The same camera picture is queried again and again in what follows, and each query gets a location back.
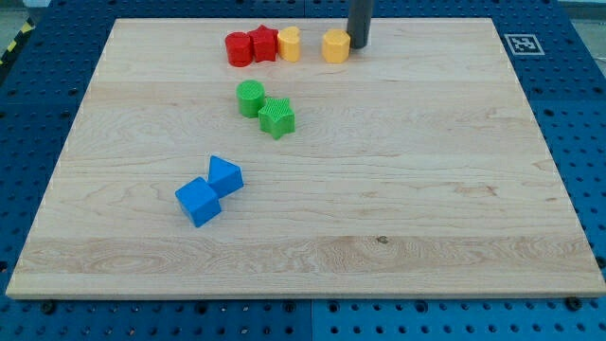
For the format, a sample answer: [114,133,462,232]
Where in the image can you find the yellow hexagon block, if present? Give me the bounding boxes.
[321,28,350,63]

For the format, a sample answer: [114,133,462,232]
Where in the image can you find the yellow heart block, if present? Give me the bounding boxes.
[277,26,301,63]

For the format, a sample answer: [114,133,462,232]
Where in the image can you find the green star block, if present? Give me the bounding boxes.
[258,98,295,139]

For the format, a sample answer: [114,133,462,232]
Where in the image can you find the wooden board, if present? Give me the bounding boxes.
[7,18,605,299]

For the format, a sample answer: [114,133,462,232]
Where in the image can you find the blue triangle block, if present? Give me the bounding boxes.
[208,155,243,198]

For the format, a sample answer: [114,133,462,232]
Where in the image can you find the green cylinder block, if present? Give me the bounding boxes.
[236,80,265,118]

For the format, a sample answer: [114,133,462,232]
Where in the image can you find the blue cube block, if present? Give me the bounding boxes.
[175,177,222,227]

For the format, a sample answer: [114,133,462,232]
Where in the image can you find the red star block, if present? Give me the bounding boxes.
[247,25,278,63]

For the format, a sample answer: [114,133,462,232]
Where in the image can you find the red cylinder block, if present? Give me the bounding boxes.
[224,31,254,67]

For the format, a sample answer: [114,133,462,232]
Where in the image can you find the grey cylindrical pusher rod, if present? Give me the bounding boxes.
[347,0,374,49]

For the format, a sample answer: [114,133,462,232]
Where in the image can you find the white fiducial marker tag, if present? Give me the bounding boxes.
[505,33,544,56]

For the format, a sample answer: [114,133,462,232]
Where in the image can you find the yellow black hazard tape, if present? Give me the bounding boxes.
[1,18,36,66]

